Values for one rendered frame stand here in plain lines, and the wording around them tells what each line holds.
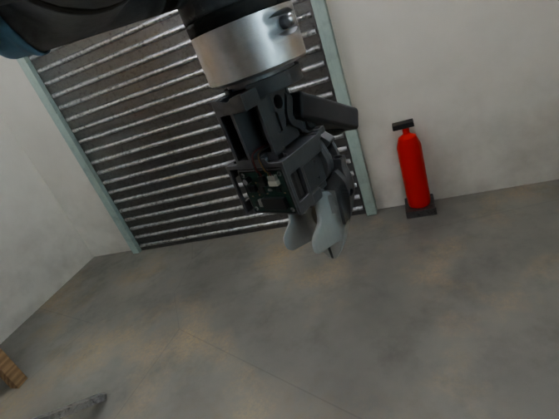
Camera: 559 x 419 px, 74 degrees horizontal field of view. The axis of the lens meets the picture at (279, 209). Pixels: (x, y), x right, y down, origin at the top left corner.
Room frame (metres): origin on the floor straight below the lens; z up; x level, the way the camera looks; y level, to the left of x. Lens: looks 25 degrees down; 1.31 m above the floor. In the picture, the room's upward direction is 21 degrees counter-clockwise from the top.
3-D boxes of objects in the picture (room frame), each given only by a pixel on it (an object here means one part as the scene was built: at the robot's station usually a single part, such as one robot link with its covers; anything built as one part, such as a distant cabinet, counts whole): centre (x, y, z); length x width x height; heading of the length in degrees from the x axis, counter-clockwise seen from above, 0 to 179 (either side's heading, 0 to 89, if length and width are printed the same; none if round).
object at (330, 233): (0.34, -0.04, 1.11); 0.06 x 0.03 x 0.09; 134
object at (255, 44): (0.35, -0.03, 1.30); 0.10 x 0.09 x 0.05; 44
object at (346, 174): (0.35, -0.06, 1.16); 0.05 x 0.02 x 0.09; 44
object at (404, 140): (2.08, -0.86, 0.30); 0.19 x 0.18 x 0.60; 157
